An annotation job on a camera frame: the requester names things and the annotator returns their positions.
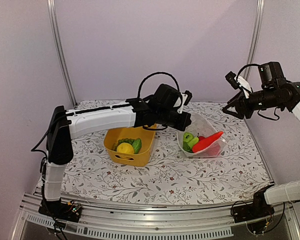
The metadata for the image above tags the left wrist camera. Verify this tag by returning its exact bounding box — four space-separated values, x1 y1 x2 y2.
174 90 193 114

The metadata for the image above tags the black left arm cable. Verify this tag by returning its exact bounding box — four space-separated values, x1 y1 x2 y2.
137 71 180 100

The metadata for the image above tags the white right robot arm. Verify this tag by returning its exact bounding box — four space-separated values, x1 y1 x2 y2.
222 61 300 218

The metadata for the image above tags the green toy grape bunch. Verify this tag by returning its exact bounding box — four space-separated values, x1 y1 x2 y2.
112 138 135 151

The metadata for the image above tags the yellow plastic basket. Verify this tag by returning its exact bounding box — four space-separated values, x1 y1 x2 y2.
103 127 156 167

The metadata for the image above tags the red toy chili pepper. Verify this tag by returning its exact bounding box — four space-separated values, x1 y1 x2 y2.
192 131 224 153

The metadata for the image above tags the green toy pear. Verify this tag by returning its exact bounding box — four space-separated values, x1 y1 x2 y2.
183 137 199 153

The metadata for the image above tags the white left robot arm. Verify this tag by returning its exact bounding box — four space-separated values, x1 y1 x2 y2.
42 83 192 217

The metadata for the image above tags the clear zip top bag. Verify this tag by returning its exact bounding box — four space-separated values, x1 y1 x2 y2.
177 113 227 158

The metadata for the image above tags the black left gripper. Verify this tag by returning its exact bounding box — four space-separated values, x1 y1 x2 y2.
157 108 193 132

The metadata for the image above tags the floral tablecloth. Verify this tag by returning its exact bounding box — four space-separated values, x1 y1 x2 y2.
56 102 272 205

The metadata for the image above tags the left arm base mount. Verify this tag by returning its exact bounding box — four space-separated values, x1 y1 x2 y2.
38 199 82 223

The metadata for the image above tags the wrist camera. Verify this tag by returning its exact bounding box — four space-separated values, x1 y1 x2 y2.
225 71 253 99
174 90 193 114

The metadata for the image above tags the yellow toy lemon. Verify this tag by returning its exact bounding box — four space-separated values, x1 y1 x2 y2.
116 142 135 154

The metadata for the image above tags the green toy apple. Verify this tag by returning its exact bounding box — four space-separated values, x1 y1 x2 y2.
183 132 194 143

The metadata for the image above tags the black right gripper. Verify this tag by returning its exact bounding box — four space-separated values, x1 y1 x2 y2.
222 86 284 119

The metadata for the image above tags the green toy cucumber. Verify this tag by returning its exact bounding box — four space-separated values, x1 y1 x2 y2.
132 138 142 154

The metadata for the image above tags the left aluminium frame post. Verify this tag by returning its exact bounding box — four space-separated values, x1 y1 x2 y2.
46 0 78 107

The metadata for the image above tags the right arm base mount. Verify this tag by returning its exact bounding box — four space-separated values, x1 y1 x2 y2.
230 185 275 235

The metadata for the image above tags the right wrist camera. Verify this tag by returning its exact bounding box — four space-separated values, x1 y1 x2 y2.
225 71 253 99

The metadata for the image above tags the right aluminium frame post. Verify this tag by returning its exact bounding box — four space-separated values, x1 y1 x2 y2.
243 0 266 68

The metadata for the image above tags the aluminium frame post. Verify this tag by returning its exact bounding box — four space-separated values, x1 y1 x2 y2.
46 0 78 107
243 0 266 68

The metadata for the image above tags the front aluminium rail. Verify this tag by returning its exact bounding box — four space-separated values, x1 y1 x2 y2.
10 192 300 240

